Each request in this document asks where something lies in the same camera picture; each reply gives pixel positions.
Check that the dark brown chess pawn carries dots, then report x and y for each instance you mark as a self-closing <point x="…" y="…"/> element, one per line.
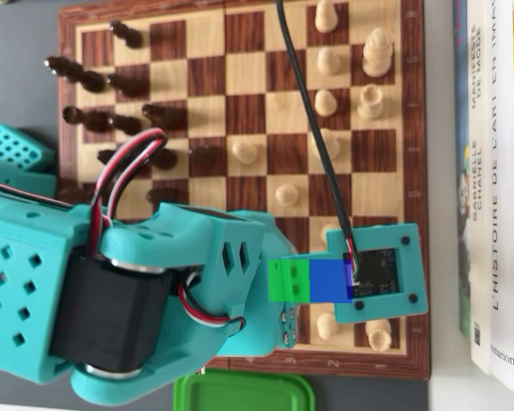
<point x="210" y="157"/>
<point x="130" y="37"/>
<point x="130" y="85"/>
<point x="128" y="124"/>

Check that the wooden chessboard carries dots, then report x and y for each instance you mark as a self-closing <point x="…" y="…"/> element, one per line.
<point x="282" y="111"/>

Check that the green plastic container lid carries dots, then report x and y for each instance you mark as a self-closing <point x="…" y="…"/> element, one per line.
<point x="240" y="394"/>

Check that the turquoise robot arm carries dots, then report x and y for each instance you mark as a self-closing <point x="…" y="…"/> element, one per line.
<point x="47" y="227"/>

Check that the light wooden chess king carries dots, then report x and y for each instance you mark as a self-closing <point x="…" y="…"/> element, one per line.
<point x="377" y="53"/>

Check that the light wooden chess pawn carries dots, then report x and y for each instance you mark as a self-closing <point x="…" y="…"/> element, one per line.
<point x="286" y="194"/>
<point x="244" y="152"/>
<point x="327" y="325"/>
<point x="324" y="103"/>
<point x="325" y="16"/>
<point x="327" y="61"/>

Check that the dark brown chess king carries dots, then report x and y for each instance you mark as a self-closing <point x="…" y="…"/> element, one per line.
<point x="90" y="81"/>

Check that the dark brown chess piece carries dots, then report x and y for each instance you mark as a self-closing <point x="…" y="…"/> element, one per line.
<point x="105" y="156"/>
<point x="167" y="159"/>

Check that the light wooden round-headed chess piece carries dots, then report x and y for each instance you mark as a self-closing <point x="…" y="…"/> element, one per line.
<point x="332" y="145"/>

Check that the turquoise gripper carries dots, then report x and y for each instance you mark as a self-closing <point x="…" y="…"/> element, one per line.
<point x="288" y="327"/>

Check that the dark brown chess knight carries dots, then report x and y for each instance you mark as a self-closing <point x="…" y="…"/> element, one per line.
<point x="167" y="116"/>

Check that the white Gabrielle Chanel book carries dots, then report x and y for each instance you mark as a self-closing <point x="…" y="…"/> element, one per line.
<point x="482" y="171"/>

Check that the turquoise perforated robot base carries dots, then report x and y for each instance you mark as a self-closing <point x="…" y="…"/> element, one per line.
<point x="34" y="184"/>

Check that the turquoise camera mount plate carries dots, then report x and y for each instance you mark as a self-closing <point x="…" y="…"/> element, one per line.
<point x="385" y="237"/>

